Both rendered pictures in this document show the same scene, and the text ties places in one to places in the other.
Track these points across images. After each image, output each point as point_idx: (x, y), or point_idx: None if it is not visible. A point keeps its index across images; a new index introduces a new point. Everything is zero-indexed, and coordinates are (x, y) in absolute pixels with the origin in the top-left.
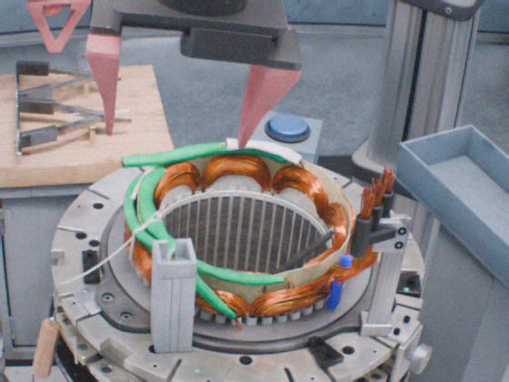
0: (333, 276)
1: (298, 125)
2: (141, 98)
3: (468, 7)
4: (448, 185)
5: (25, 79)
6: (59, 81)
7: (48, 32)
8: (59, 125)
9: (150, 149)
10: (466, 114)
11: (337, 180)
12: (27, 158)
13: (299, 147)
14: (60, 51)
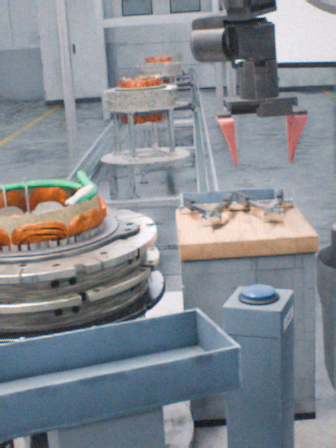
0: None
1: (254, 291)
2: (262, 234)
3: (334, 231)
4: (120, 323)
5: (288, 209)
6: (286, 216)
7: (229, 146)
8: (226, 219)
9: (192, 238)
10: None
11: (104, 257)
12: (186, 215)
13: (232, 301)
14: (234, 165)
